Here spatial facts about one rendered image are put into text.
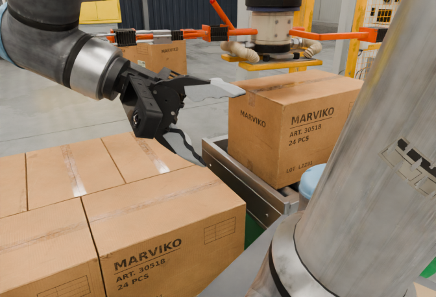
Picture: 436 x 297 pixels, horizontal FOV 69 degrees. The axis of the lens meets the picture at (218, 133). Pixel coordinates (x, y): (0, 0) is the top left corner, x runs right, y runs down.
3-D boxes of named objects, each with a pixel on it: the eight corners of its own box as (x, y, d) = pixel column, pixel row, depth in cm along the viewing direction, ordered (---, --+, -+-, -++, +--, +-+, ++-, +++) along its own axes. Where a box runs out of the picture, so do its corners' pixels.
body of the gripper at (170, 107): (196, 79, 54) (130, 48, 53) (188, 96, 47) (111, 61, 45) (180, 115, 58) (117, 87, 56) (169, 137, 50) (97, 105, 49)
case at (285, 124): (307, 131, 199) (315, 69, 183) (363, 157, 168) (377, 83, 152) (227, 154, 171) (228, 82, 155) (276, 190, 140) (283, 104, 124)
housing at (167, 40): (169, 41, 122) (168, 29, 121) (172, 43, 117) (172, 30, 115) (150, 42, 120) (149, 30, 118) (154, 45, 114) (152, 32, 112)
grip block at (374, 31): (373, 39, 126) (375, 26, 124) (391, 41, 118) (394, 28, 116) (357, 40, 123) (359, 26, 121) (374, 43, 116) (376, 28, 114)
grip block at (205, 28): (220, 38, 131) (220, 23, 128) (230, 41, 122) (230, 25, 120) (201, 39, 128) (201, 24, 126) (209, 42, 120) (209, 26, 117)
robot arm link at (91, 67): (78, 43, 43) (63, 102, 48) (111, 58, 44) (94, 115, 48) (104, 32, 51) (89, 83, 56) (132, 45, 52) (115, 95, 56)
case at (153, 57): (113, 76, 304) (108, 33, 288) (146, 69, 332) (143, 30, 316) (154, 87, 269) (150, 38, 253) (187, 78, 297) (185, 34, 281)
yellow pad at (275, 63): (308, 61, 139) (309, 49, 137) (322, 65, 130) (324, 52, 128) (237, 66, 128) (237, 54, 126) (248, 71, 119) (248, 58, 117)
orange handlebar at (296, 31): (318, 32, 144) (320, 23, 143) (369, 39, 118) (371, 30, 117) (106, 41, 114) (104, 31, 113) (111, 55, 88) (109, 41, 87)
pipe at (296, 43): (288, 47, 152) (289, 34, 150) (320, 55, 131) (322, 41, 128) (222, 51, 141) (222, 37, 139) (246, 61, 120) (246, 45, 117)
